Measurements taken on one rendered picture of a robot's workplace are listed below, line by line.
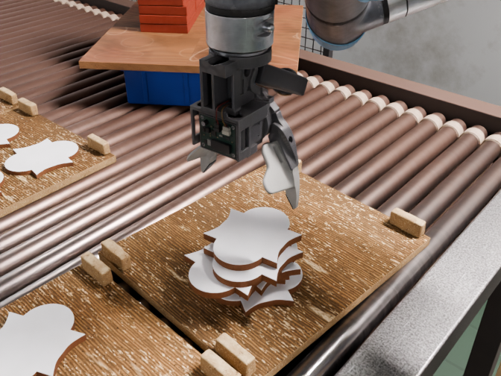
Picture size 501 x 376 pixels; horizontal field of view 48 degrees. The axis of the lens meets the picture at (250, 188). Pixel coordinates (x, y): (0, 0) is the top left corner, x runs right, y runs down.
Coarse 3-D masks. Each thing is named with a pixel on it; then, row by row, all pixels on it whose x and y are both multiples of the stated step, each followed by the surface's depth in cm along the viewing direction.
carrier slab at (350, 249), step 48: (240, 192) 103; (336, 192) 103; (144, 240) 91; (192, 240) 91; (336, 240) 91; (384, 240) 91; (144, 288) 82; (336, 288) 82; (192, 336) 75; (240, 336) 75; (288, 336) 75
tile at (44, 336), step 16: (48, 304) 78; (16, 320) 76; (32, 320) 76; (48, 320) 76; (64, 320) 76; (0, 336) 73; (16, 336) 73; (32, 336) 73; (48, 336) 73; (64, 336) 73; (80, 336) 73; (0, 352) 71; (16, 352) 71; (32, 352) 71; (48, 352) 71; (64, 352) 72; (0, 368) 69; (16, 368) 69; (32, 368) 69; (48, 368) 69
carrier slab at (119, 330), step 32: (64, 288) 82; (96, 288) 82; (0, 320) 77; (96, 320) 77; (128, 320) 77; (160, 320) 77; (96, 352) 73; (128, 352) 73; (160, 352) 73; (192, 352) 73
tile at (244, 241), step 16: (256, 208) 85; (272, 208) 85; (224, 224) 81; (240, 224) 81; (256, 224) 81; (272, 224) 81; (288, 224) 81; (208, 240) 80; (224, 240) 78; (240, 240) 78; (256, 240) 78; (272, 240) 78; (288, 240) 78; (224, 256) 76; (240, 256) 76; (256, 256) 76; (272, 256) 76
